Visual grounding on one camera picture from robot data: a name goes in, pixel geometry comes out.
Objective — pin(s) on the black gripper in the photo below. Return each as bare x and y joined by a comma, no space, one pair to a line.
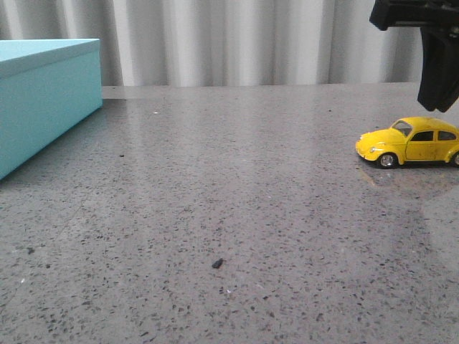
439,81

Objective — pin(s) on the yellow toy beetle car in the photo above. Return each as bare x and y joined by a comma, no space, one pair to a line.
412,139

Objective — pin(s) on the light blue box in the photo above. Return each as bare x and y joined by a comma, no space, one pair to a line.
47,87

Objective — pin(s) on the grey pleated curtain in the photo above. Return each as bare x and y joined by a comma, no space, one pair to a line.
226,43

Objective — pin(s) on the small black debris piece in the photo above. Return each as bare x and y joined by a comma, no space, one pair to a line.
217,264

